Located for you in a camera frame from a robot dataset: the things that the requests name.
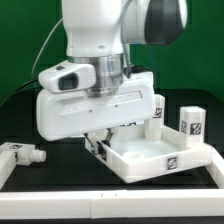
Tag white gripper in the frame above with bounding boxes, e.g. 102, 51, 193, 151
36, 61, 155, 155

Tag white square table top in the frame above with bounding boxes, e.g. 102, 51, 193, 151
92, 124, 212, 183

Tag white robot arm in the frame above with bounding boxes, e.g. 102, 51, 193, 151
36, 0, 188, 141

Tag white left fence bar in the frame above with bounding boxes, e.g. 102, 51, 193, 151
0, 151, 16, 190

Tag white front fence bar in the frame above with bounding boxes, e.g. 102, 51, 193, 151
0, 189, 224, 220

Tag black cables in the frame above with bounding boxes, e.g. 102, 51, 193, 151
0, 79, 41, 108

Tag grey cable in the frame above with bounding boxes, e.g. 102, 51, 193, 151
31, 18, 64, 81

